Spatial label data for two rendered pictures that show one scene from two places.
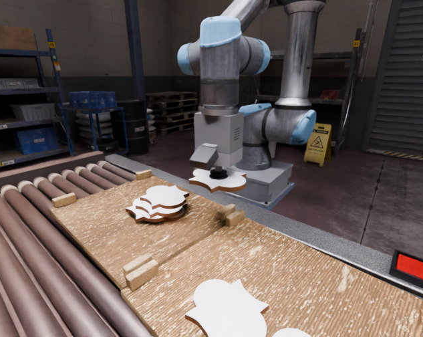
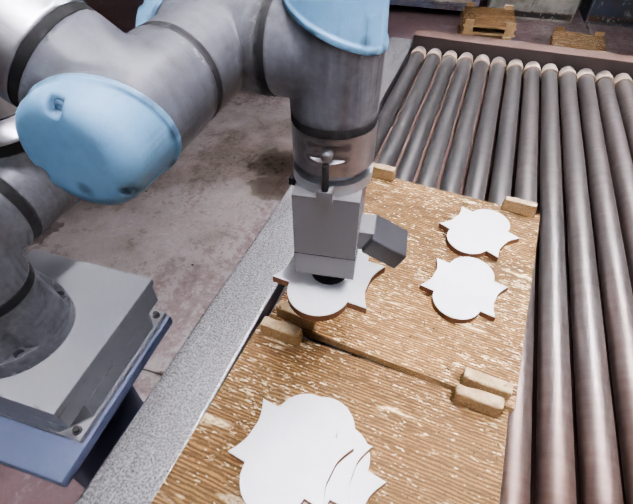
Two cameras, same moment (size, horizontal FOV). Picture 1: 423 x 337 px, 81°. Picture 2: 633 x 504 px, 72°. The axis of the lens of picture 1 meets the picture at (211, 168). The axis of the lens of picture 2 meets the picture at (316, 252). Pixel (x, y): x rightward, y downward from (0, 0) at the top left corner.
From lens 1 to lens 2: 0.74 m
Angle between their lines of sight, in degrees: 88
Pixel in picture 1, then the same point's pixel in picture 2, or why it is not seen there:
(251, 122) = not seen: outside the picture
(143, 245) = (425, 435)
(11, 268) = not seen: outside the picture
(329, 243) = (288, 227)
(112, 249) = (464, 486)
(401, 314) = (383, 188)
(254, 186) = (137, 317)
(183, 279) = (450, 344)
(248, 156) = (47, 306)
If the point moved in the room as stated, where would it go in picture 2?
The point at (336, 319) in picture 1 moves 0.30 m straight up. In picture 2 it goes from (413, 221) to (449, 52)
